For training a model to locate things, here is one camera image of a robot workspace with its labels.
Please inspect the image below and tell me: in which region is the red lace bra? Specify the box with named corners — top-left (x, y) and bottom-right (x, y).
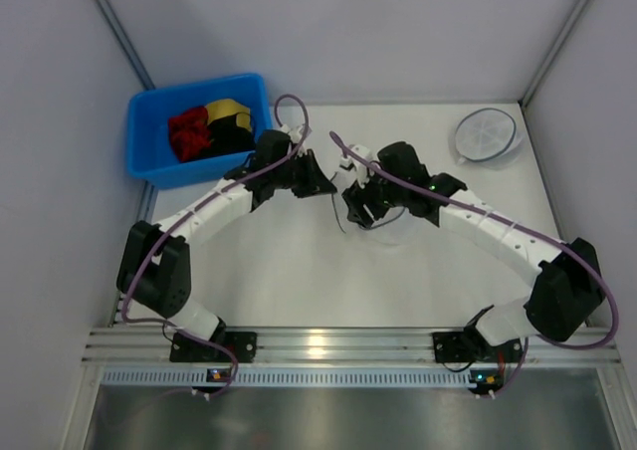
top-left (167, 107), bottom-right (212, 162)

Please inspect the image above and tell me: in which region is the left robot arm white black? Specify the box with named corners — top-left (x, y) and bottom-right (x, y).
top-left (115, 126), bottom-right (336, 345)

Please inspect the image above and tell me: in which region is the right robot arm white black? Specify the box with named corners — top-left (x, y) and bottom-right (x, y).
top-left (338, 141), bottom-right (606, 357)

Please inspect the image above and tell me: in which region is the black garment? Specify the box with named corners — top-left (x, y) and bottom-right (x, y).
top-left (198, 112), bottom-right (256, 159)

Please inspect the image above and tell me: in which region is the yellow garment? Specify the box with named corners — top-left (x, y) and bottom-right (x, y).
top-left (204, 99), bottom-right (252, 131)

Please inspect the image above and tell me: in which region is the blue plastic bin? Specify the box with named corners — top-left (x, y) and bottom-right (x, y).
top-left (126, 73), bottom-right (273, 189)

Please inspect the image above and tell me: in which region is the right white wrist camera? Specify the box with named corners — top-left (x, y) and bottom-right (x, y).
top-left (338, 144), bottom-right (376, 172)

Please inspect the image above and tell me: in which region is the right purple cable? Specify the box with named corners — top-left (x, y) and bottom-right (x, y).
top-left (328, 130), bottom-right (620, 399)

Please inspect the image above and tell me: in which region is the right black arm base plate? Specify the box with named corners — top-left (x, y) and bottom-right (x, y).
top-left (432, 331), bottom-right (524, 363)

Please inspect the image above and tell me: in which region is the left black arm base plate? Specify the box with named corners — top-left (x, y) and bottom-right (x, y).
top-left (169, 332), bottom-right (257, 363)

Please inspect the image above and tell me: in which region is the aluminium frame rail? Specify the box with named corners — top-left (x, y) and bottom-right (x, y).
top-left (82, 326), bottom-right (621, 368)

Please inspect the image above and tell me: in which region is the slotted grey cable duct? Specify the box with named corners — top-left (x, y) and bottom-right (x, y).
top-left (101, 366), bottom-right (504, 387)

